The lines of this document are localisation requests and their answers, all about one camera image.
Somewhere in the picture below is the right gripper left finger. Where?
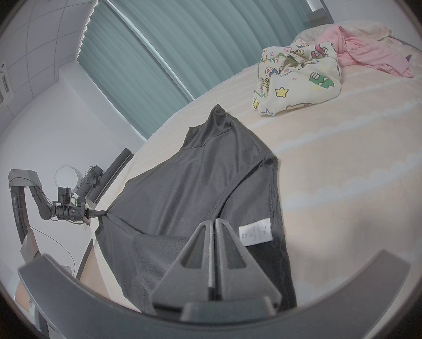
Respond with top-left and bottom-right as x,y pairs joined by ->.
150,220 -> 213,313

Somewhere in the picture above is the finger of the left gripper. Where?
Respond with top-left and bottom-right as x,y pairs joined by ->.
85,209 -> 108,222

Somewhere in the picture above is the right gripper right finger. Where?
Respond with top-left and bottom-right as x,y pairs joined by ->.
215,218 -> 281,309

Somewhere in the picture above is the black T-shirt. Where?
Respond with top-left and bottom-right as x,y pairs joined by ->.
94,105 -> 298,315

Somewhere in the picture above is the bed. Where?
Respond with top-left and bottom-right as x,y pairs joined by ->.
75,0 -> 422,317

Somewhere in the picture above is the round white mirror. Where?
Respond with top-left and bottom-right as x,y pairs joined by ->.
54,165 -> 80,190

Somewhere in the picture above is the blue-green curtain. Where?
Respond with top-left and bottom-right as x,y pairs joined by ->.
77,0 -> 194,142
103,0 -> 315,101

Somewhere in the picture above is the white printed pyjama top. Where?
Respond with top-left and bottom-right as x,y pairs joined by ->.
252,40 -> 343,117

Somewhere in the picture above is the pink garment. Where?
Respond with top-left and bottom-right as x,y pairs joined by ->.
315,24 -> 414,78

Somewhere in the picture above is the grey bedside table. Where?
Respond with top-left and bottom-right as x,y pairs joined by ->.
308,8 -> 333,27

